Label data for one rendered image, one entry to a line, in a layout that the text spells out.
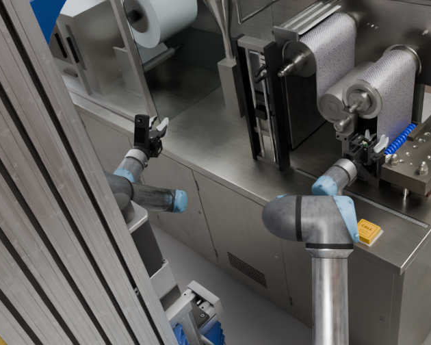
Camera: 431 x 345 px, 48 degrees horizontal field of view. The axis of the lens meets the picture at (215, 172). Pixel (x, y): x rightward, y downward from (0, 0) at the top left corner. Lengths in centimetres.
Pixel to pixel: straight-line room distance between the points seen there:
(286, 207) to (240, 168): 82
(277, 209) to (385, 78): 68
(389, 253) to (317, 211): 51
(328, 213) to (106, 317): 58
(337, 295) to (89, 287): 62
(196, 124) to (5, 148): 172
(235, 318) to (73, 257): 189
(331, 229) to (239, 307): 152
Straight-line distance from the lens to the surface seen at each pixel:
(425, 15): 187
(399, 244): 170
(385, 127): 178
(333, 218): 120
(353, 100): 169
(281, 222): 122
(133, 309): 95
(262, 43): 170
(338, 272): 122
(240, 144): 214
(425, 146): 186
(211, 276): 281
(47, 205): 73
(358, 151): 162
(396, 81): 175
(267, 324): 258
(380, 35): 198
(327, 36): 180
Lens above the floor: 218
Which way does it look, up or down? 39 degrees down
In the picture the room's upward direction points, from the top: 14 degrees counter-clockwise
